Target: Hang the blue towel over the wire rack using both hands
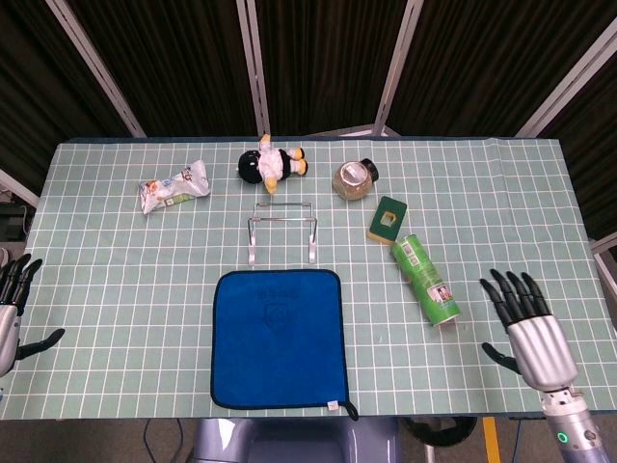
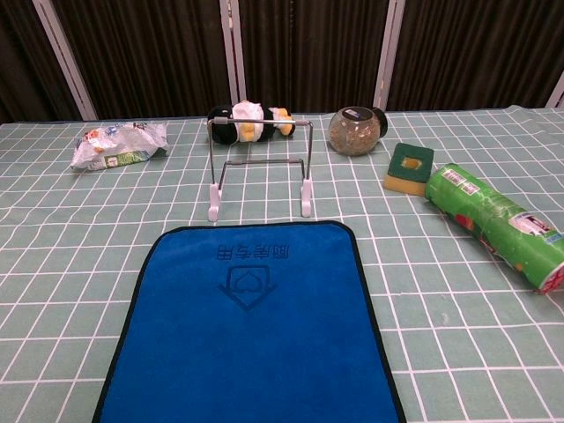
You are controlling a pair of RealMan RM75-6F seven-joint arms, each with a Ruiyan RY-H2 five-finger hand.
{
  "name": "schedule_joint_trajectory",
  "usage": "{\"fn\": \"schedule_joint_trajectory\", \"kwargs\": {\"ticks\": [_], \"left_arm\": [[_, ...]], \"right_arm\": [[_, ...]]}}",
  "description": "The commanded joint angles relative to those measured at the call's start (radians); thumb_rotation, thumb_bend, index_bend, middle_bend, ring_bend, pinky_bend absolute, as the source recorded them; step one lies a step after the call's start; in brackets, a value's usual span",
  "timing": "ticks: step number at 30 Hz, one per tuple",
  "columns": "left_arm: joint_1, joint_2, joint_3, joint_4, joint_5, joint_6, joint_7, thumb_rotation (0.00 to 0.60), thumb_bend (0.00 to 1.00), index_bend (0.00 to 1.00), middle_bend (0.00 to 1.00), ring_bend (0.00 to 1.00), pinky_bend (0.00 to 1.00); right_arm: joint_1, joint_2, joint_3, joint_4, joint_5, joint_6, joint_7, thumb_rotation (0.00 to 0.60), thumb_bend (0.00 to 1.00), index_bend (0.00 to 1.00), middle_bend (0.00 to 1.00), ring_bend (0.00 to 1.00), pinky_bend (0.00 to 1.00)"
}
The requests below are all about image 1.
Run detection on black and silver left hand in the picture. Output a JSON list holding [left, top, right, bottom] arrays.
[[0, 254, 67, 380]]

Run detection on black and silver right hand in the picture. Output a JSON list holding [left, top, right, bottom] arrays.
[[479, 268, 579, 391]]

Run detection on blue towel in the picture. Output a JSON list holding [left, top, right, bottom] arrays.
[[210, 268, 361, 422]]

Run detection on grey-purple robot base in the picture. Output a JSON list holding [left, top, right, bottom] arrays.
[[192, 417, 401, 463]]

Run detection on green grid tablecloth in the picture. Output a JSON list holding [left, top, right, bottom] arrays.
[[0, 137, 617, 421]]

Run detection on green cylindrical chip can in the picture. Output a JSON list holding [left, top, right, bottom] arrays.
[[389, 233, 462, 329]]

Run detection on green and yellow sponge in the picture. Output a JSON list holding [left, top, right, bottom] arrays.
[[368, 195, 409, 244]]

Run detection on white crumpled snack bag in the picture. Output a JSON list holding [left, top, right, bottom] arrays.
[[138, 161, 212, 217]]

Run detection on round glass jar black lid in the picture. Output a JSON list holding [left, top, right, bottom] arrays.
[[331, 157, 381, 202]]

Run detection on black white penguin plush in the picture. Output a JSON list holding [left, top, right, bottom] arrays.
[[236, 134, 309, 195]]

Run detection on white metal frame bar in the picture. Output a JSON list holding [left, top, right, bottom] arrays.
[[0, 168, 40, 207], [590, 234, 617, 290]]

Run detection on black ring-shaped object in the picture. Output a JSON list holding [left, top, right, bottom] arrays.
[[402, 417, 478, 448]]

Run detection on black floor cable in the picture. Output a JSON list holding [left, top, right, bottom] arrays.
[[143, 418, 187, 463]]

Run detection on metal wire rack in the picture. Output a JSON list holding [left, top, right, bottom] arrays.
[[247, 201, 319, 267]]

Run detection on white partition frame post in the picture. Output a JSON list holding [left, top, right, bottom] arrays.
[[513, 14, 617, 139], [45, 0, 148, 139], [373, 0, 425, 137], [234, 0, 272, 137]]

